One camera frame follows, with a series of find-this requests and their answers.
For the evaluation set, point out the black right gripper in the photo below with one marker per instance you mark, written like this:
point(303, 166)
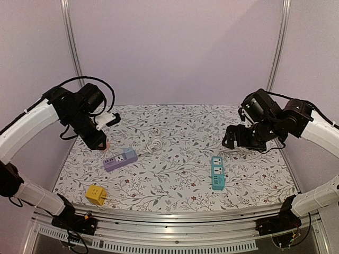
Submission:
point(239, 136)

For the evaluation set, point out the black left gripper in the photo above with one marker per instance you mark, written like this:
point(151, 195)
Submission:
point(94, 141)

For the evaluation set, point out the pink charger plug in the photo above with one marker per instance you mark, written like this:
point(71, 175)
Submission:
point(107, 147)

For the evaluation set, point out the yellow cube socket adapter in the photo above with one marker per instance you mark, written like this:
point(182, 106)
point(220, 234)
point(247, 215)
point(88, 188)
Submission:
point(96, 195)

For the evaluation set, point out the blue charger plug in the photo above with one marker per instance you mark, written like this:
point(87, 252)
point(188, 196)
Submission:
point(130, 154)

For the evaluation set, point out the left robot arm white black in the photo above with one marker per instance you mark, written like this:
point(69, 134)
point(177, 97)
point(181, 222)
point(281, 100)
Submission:
point(70, 109)

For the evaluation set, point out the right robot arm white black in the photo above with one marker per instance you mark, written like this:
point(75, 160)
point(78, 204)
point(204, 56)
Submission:
point(267, 116)

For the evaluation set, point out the purple power strip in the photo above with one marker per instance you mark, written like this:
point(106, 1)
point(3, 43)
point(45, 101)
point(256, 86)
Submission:
point(116, 162)

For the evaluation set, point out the teal power strip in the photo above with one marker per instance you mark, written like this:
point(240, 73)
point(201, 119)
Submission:
point(217, 173)

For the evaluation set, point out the floral patterned table mat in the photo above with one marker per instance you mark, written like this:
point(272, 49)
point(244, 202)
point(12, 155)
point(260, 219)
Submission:
point(174, 145)

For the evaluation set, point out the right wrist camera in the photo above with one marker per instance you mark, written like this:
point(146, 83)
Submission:
point(245, 118)

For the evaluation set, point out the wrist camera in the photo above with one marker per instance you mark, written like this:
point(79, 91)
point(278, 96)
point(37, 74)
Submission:
point(107, 119)
point(245, 118)

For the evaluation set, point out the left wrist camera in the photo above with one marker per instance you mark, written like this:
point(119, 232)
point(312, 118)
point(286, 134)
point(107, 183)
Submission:
point(107, 119)

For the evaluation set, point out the right aluminium frame post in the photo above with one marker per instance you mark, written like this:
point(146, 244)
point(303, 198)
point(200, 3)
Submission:
point(280, 43)

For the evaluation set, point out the aluminium frame post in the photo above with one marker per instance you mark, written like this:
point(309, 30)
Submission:
point(65, 10)
point(280, 43)

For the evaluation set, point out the left aluminium frame post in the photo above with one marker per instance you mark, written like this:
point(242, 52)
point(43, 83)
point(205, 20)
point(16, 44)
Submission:
point(65, 10)

